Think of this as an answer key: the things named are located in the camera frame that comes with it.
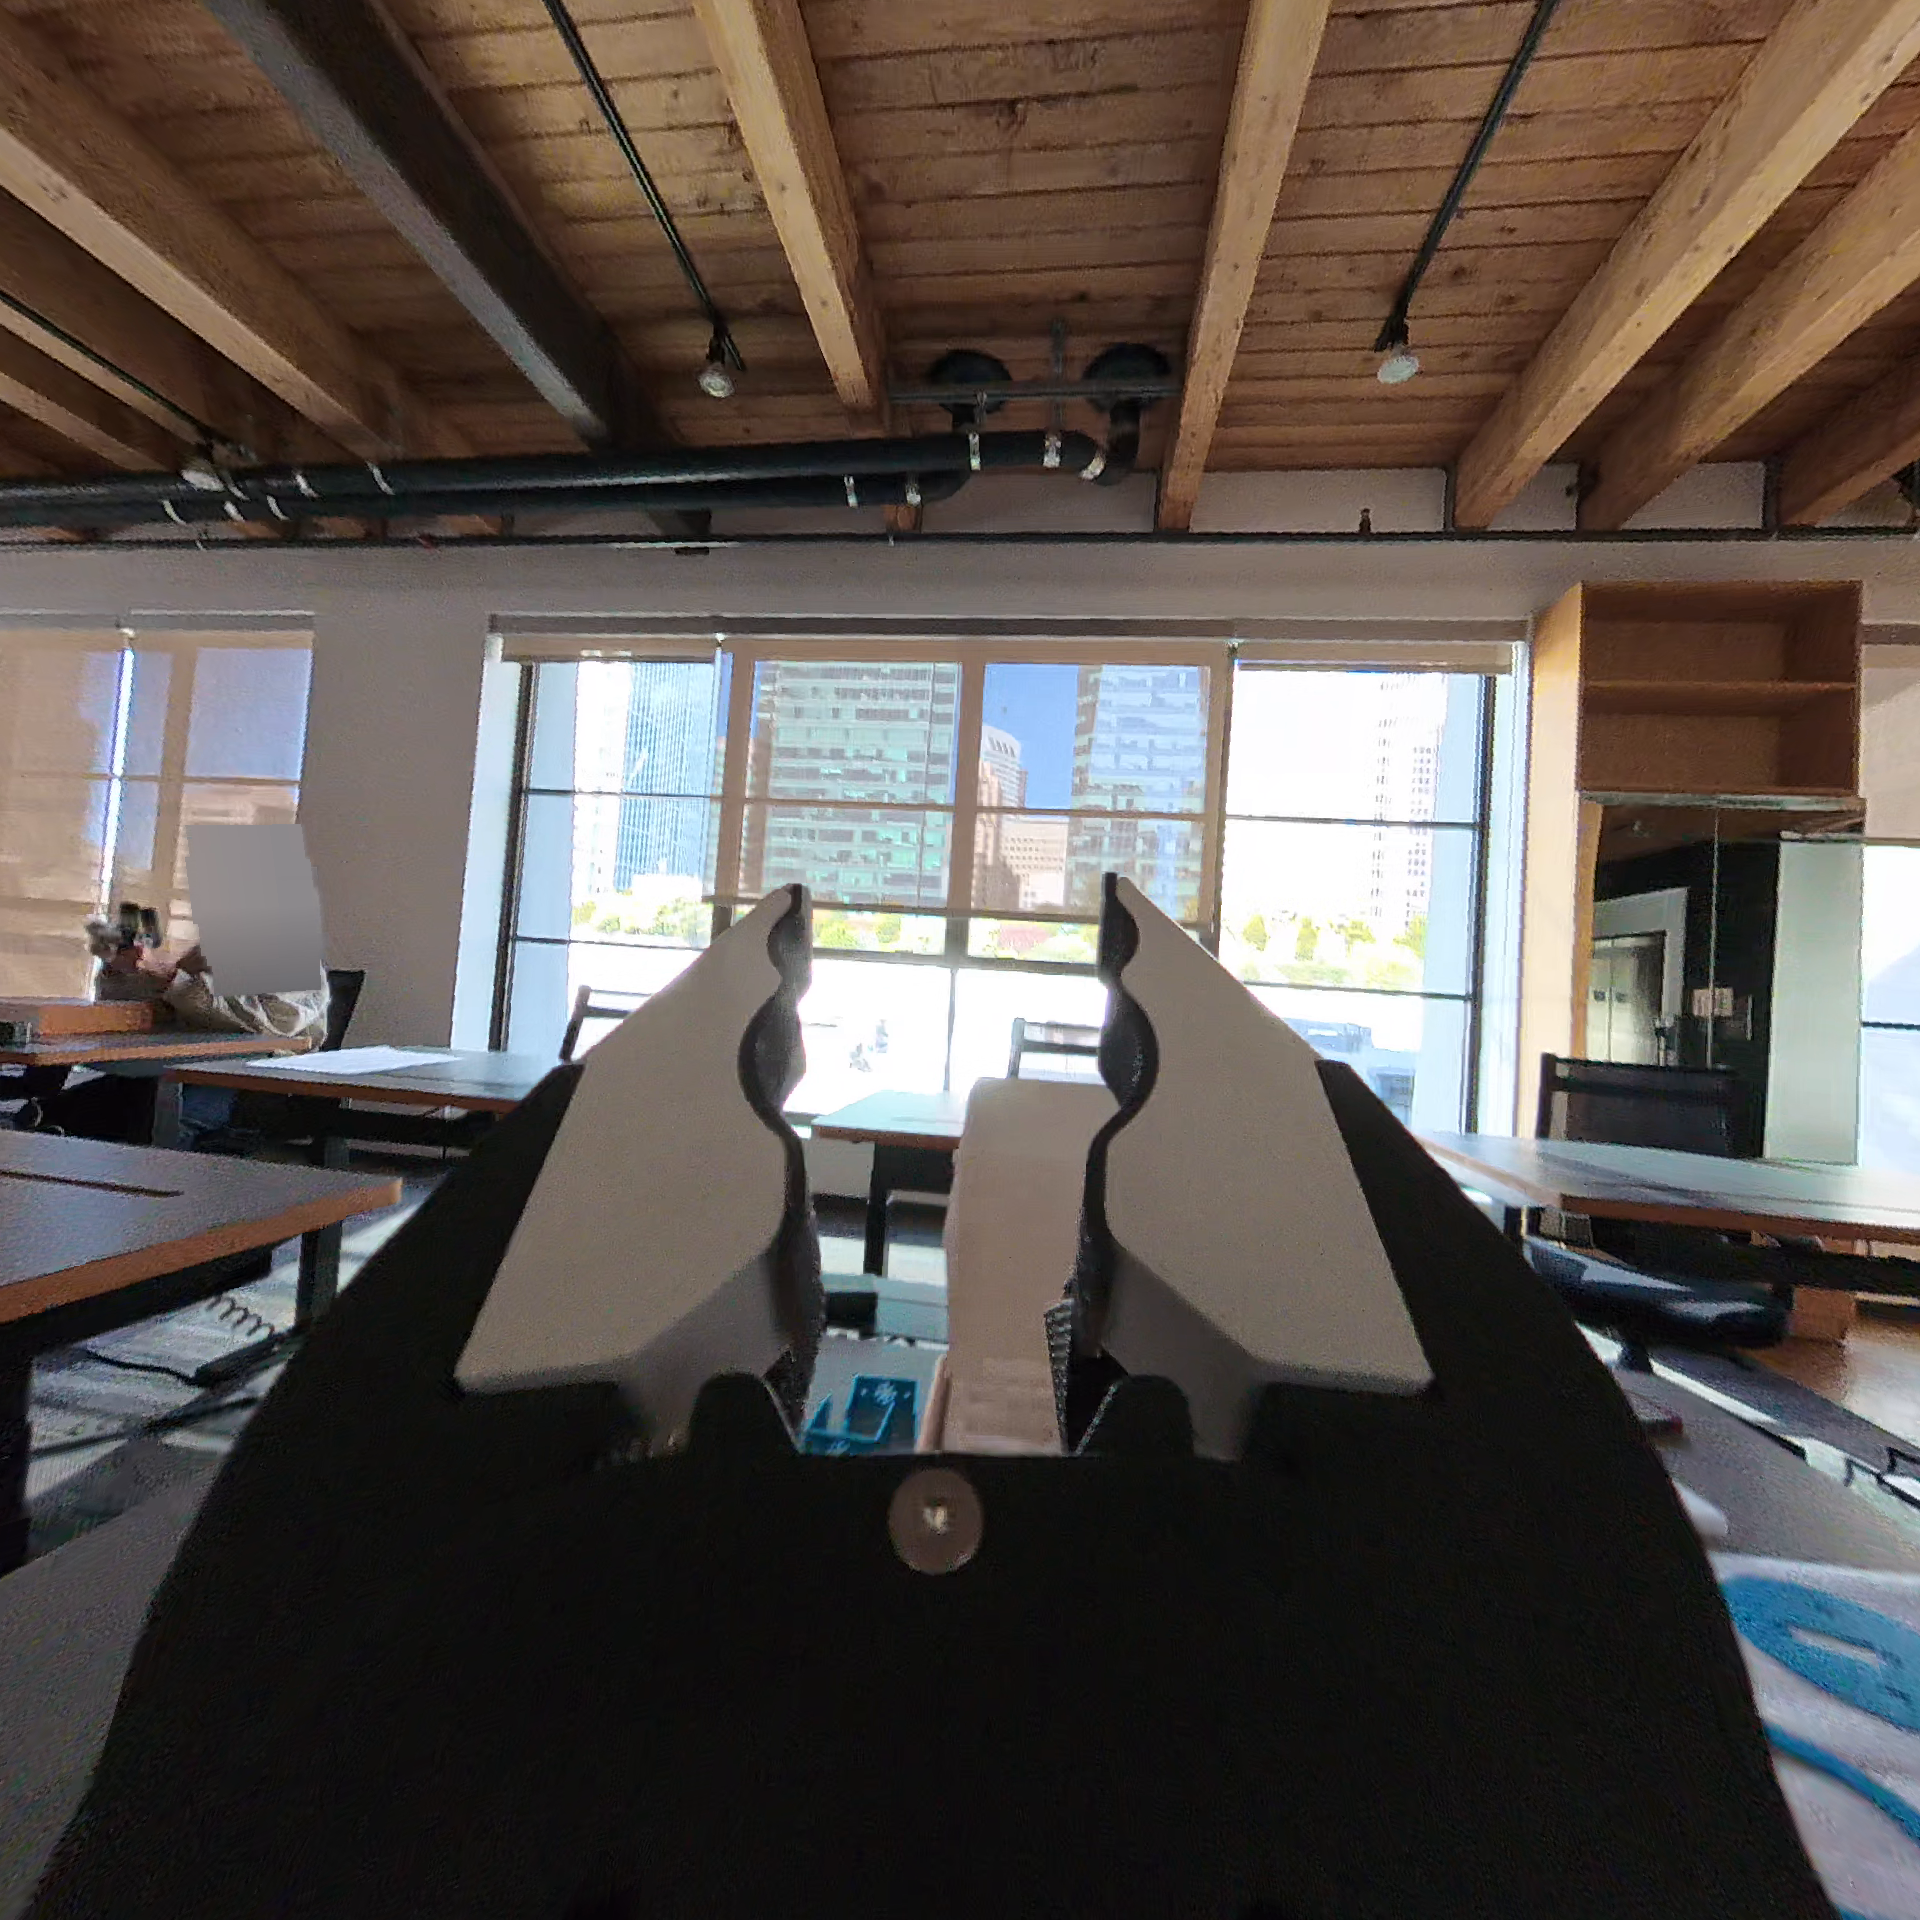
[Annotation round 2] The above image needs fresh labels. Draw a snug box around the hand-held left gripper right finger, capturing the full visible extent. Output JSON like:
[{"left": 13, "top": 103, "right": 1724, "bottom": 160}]
[{"left": 1059, "top": 872, "right": 1433, "bottom": 1460}]

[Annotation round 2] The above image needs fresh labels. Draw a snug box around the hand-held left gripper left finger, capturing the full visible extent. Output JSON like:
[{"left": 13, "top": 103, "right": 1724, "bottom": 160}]
[{"left": 454, "top": 881, "right": 827, "bottom": 1457}]

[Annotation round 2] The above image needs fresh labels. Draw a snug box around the kit box with foam insert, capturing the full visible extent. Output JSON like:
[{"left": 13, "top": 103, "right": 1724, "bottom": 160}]
[{"left": 940, "top": 1073, "right": 1120, "bottom": 1457}]

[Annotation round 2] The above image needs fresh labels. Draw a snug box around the wood-edged office desk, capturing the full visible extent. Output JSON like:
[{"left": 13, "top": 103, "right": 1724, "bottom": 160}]
[
  {"left": 0, "top": 1128, "right": 404, "bottom": 1352},
  {"left": 156, "top": 1046, "right": 569, "bottom": 1337},
  {"left": 809, "top": 1087, "right": 971, "bottom": 1276},
  {"left": 1412, "top": 1128, "right": 1920, "bottom": 1254},
  {"left": 0, "top": 993, "right": 312, "bottom": 1073}
]

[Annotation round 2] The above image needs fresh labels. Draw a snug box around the grey desk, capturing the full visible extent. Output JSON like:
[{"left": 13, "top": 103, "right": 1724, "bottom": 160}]
[{"left": 0, "top": 1349, "right": 1920, "bottom": 1920}]

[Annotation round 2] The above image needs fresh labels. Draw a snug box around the large window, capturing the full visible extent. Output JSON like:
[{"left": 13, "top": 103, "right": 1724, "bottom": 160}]
[{"left": 492, "top": 620, "right": 1524, "bottom": 1143}]

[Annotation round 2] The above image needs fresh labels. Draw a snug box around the black office chair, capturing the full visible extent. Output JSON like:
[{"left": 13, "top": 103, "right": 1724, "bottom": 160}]
[{"left": 1523, "top": 1053, "right": 1794, "bottom": 1358}]

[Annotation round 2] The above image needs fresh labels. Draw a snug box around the glass door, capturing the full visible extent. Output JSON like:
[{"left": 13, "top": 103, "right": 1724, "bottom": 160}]
[{"left": 1595, "top": 802, "right": 1867, "bottom": 1162}]

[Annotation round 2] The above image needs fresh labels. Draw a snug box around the window with beige blind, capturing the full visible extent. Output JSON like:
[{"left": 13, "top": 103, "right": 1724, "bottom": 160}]
[{"left": 0, "top": 615, "right": 318, "bottom": 999}]

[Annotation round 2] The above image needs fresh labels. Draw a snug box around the black ceiling pipe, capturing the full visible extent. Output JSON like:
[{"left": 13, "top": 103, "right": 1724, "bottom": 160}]
[{"left": 0, "top": 427, "right": 1156, "bottom": 535}]

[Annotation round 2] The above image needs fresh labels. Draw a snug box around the white sleeve with teal circles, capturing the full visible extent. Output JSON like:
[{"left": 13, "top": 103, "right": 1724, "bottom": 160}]
[{"left": 1711, "top": 1550, "right": 1920, "bottom": 1920}]

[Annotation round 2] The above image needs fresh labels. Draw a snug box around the black round ceiling fixture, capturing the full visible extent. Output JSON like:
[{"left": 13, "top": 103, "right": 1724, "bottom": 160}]
[
  {"left": 922, "top": 351, "right": 1010, "bottom": 438},
  {"left": 1083, "top": 342, "right": 1175, "bottom": 438}
]

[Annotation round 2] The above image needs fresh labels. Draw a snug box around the black lighting track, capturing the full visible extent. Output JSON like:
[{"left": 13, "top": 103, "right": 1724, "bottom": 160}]
[
  {"left": 1401, "top": 0, "right": 1560, "bottom": 323},
  {"left": 540, "top": 0, "right": 728, "bottom": 340}
]

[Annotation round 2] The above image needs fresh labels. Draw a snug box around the blue metal bracket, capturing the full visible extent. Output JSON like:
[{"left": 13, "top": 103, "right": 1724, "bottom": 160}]
[{"left": 804, "top": 1373, "right": 922, "bottom": 1457}]

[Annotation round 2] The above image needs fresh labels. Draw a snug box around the wooden wall shelf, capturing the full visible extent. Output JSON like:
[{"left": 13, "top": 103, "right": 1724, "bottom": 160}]
[{"left": 1517, "top": 582, "right": 1866, "bottom": 1143}]

